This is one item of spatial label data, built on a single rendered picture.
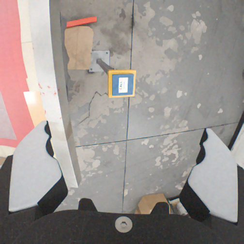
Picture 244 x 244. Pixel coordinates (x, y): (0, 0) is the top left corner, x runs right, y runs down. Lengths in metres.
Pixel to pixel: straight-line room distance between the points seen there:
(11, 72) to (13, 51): 0.05
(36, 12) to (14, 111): 0.24
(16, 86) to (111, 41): 1.35
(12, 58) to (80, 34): 1.26
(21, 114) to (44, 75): 0.15
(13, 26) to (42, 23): 0.10
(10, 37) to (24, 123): 0.20
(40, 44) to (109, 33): 1.38
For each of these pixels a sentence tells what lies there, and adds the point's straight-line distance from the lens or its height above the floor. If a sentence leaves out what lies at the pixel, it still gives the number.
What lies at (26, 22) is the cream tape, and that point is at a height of 1.28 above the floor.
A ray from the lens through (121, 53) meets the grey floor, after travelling 1.65.
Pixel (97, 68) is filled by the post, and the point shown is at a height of 0.01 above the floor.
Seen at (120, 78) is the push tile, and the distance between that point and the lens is 0.66.
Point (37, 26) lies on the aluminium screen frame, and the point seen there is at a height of 1.33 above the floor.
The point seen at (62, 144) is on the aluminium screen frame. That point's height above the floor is 1.33.
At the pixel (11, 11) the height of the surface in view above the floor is 1.27.
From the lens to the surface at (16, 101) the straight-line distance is 0.39.
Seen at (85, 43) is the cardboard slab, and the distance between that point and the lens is 1.58.
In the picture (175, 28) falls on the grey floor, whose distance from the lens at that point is 1.92.
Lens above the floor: 1.60
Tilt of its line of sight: 57 degrees down
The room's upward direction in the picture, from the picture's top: 152 degrees clockwise
